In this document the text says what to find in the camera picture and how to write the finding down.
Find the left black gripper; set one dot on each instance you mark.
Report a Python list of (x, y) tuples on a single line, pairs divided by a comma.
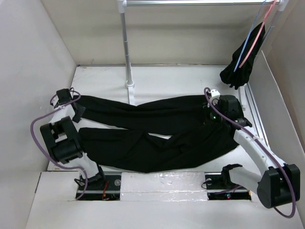
[(81, 110)]

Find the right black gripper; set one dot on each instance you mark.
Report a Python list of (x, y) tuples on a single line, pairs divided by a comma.
[(216, 107)]

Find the black trousers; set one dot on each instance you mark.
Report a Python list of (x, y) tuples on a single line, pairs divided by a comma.
[(167, 134)]

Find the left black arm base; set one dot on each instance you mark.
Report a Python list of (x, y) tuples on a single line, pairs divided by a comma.
[(101, 189)]

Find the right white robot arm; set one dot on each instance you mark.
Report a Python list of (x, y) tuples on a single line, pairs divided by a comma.
[(278, 182)]

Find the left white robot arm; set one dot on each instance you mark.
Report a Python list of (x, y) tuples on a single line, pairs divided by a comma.
[(63, 141)]

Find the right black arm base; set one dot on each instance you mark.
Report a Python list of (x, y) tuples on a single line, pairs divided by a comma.
[(217, 189)]

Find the black garment on hanger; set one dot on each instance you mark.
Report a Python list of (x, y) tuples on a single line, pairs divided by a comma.
[(241, 76)]

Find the blue clothes hanger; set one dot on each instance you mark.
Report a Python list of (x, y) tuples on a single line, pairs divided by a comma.
[(247, 38)]

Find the silver clothes rack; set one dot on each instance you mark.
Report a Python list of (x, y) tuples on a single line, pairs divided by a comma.
[(123, 4)]

